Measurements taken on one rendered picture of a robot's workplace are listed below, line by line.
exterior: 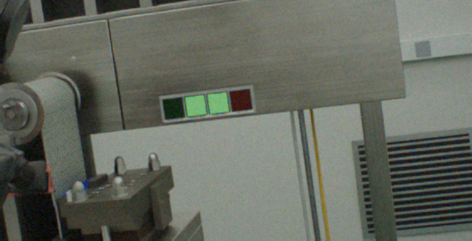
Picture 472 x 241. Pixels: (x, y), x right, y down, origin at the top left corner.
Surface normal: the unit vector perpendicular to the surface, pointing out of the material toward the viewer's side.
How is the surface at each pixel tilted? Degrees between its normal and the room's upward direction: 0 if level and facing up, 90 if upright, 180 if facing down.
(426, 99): 90
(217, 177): 90
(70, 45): 90
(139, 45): 90
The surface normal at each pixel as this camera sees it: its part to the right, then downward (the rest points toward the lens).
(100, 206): -0.18, 0.13
